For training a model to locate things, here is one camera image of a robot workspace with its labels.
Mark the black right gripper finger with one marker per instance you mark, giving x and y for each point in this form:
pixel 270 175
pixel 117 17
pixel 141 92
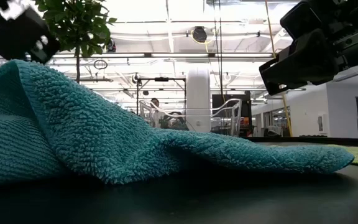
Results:
pixel 306 62

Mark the teal microfiber towel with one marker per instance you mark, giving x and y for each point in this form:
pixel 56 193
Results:
pixel 104 140

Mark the black background robot arm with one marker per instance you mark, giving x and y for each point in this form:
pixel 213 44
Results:
pixel 176 121

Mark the clear plastic bin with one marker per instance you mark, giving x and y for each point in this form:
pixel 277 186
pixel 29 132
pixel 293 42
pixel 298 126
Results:
pixel 236 118

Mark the black monitor screen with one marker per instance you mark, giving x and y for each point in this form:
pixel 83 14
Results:
pixel 219 98

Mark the white round column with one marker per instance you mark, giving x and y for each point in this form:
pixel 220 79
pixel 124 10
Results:
pixel 197 93

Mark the person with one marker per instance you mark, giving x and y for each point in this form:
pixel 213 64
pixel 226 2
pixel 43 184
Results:
pixel 154 102

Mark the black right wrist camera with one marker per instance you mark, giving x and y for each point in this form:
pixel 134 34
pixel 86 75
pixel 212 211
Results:
pixel 300 18

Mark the black metal frame stand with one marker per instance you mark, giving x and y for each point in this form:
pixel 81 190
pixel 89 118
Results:
pixel 162 79

